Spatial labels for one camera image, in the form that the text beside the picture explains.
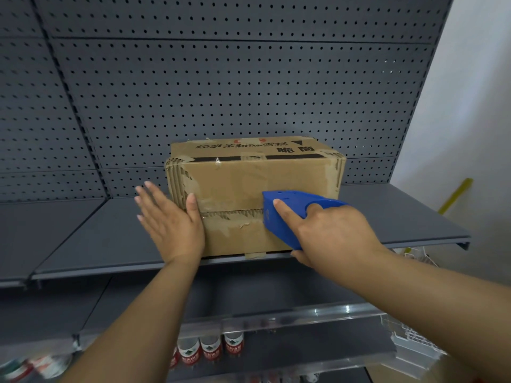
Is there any person's right hand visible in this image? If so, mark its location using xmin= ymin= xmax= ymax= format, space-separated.
xmin=273 ymin=198 xmax=388 ymax=272

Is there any person's left hand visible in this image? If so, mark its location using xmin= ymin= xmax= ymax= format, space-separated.
xmin=134 ymin=181 xmax=207 ymax=266

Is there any blue tape dispenser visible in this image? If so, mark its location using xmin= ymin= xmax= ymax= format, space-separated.
xmin=261 ymin=190 xmax=349 ymax=252

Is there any brown cardboard box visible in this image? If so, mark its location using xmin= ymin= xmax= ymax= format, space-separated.
xmin=164 ymin=136 xmax=347 ymax=260

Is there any person's right forearm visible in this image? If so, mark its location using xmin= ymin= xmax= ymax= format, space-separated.
xmin=319 ymin=247 xmax=511 ymax=383

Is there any person's left forearm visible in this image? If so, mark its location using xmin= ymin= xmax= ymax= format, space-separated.
xmin=62 ymin=257 xmax=200 ymax=383

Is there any grey metal shelf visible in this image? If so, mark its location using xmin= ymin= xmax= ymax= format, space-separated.
xmin=0 ymin=197 xmax=109 ymax=290
xmin=30 ymin=183 xmax=472 ymax=282
xmin=167 ymin=327 xmax=398 ymax=383

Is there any yellow stick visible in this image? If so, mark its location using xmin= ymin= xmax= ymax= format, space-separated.
xmin=403 ymin=178 xmax=474 ymax=256

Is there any grey pegboard back panel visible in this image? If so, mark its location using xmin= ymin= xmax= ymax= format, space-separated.
xmin=0 ymin=0 xmax=109 ymax=203
xmin=31 ymin=0 xmax=456 ymax=198

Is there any row of red green packets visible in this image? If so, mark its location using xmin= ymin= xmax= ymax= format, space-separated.
xmin=0 ymin=353 xmax=75 ymax=381

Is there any grey shelf with clear rail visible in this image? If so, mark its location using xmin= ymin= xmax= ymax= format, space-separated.
xmin=0 ymin=277 xmax=112 ymax=352
xmin=78 ymin=255 xmax=396 ymax=347

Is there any white wire basket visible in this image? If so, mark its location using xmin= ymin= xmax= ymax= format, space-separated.
xmin=381 ymin=245 xmax=448 ymax=379

